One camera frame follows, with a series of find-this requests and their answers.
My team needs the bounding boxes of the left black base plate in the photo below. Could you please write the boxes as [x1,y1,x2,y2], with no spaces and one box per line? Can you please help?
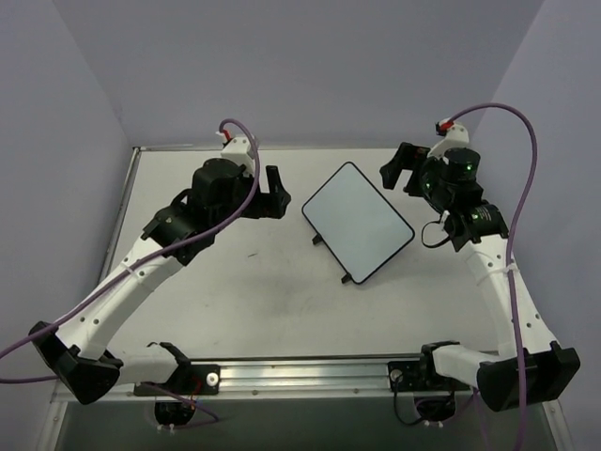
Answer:
[155,364,221,396]

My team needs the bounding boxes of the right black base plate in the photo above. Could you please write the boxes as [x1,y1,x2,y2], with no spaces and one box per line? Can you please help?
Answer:
[387,359,470,393]

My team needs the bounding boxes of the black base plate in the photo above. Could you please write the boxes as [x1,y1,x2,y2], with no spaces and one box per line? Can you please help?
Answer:
[155,364,221,396]
[387,359,470,393]

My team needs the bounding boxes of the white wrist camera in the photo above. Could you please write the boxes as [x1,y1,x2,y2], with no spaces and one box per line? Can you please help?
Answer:
[430,121,470,158]
[216,131,254,172]

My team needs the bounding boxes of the small black-framed whiteboard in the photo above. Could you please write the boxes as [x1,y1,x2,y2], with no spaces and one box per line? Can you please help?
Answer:
[301,162,415,285]

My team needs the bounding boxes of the right thin black cable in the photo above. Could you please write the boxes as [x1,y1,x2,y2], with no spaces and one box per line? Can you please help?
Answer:
[421,213,455,249]

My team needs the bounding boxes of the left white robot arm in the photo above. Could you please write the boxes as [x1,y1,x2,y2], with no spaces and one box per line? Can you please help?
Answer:
[30,158,291,405]

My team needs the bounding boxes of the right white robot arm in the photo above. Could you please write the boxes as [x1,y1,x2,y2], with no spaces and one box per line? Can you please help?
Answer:
[379,142,580,412]

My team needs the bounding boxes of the aluminium front rail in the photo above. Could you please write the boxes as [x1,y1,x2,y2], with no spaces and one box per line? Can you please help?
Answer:
[50,359,562,403]

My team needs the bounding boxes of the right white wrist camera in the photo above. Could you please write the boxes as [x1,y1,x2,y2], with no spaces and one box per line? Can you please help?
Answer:
[430,121,470,158]

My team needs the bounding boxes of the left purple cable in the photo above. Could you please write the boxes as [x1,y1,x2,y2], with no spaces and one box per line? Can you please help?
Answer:
[0,118,260,431]

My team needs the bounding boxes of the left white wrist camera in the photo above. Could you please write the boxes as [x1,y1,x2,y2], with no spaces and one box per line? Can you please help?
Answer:
[216,131,254,172]

